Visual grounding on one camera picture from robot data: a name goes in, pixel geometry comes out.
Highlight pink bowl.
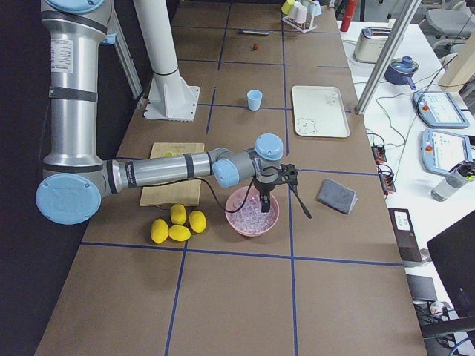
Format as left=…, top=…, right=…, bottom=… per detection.
left=225, top=186, right=280, bottom=237

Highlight black box with label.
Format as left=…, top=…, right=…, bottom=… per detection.
left=388, top=208, right=425, bottom=267

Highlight light blue plastic cup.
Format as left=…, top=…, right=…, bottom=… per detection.
left=246, top=89, right=263, bottom=111

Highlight blue teach pendant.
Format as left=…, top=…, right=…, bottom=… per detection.
left=413, top=90, right=470, bottom=129
left=421, top=129, right=473, bottom=176

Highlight aluminium frame post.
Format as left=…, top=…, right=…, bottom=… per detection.
left=355, top=0, right=421, bottom=115

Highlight pink plastic cup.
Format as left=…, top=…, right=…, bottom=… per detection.
left=289, top=2, right=307, bottom=24

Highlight white wire cup rack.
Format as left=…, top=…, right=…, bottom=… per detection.
left=282, top=16, right=318, bottom=33

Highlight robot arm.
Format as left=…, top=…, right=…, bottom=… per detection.
left=36, top=1, right=298, bottom=225

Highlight steel muddler with black tip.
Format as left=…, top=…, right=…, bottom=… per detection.
left=237, top=29, right=269, bottom=36

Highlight white toaster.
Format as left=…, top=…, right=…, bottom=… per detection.
left=353, top=27, right=391, bottom=64

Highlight yellow lemon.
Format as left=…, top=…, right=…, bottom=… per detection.
left=170, top=204, right=187, bottom=225
left=150, top=219, right=168, bottom=244
left=168, top=225, right=191, bottom=242
left=189, top=210, right=207, bottom=234

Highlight lemon slices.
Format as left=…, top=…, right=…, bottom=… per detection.
left=162, top=151, right=182, bottom=157

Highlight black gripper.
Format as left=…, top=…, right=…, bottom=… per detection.
left=254, top=164, right=298, bottom=213

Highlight clear ice cubes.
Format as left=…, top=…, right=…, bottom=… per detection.
left=230, top=195, right=276, bottom=234

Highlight blue pot with lid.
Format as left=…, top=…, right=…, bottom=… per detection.
left=384, top=56, right=419, bottom=90

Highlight grey folded cloth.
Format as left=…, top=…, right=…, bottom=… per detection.
left=316, top=178, right=358, bottom=214

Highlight white bear serving tray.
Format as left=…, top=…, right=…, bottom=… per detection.
left=292, top=85, right=350, bottom=139

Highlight yellow-green plastic cup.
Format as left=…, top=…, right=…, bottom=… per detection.
left=281, top=0, right=295, bottom=15

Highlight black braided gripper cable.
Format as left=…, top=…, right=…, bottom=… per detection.
left=200, top=166, right=312, bottom=220

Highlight black monitor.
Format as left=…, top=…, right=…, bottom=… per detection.
left=421, top=212, right=474, bottom=338

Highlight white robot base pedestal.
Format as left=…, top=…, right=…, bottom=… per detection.
left=134, top=1, right=200, bottom=122

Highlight clear water bottle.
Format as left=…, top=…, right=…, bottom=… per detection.
left=430, top=161, right=474, bottom=202

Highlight bamboo cutting board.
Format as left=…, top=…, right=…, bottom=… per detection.
left=140, top=142, right=205, bottom=207

